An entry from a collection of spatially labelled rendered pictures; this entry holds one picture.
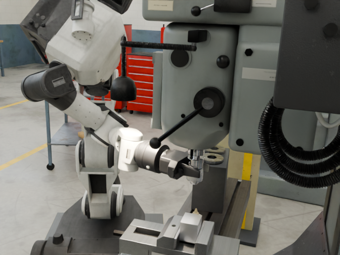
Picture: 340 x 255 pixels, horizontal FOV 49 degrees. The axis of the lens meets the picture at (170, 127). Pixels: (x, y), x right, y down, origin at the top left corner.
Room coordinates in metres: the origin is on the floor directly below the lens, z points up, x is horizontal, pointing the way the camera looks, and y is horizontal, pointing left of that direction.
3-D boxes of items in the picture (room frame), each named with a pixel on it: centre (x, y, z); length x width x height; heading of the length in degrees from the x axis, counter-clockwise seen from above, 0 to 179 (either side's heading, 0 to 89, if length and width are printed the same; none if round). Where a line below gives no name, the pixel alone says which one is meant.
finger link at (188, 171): (0.94, -0.06, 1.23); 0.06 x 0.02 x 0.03; 58
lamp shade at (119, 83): (1.01, 0.13, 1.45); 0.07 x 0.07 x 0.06
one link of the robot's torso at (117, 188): (1.78, 0.34, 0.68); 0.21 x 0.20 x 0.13; 3
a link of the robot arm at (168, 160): (1.02, 0.00, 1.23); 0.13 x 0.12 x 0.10; 148
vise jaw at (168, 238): (0.97, -0.02, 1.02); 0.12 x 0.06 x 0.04; 164
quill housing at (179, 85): (0.97, -0.08, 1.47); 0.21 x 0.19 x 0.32; 162
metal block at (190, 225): (0.96, -0.07, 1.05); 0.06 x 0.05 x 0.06; 164
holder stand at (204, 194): (1.36, -0.17, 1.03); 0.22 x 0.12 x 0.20; 169
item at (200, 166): (0.97, -0.08, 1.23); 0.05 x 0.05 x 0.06
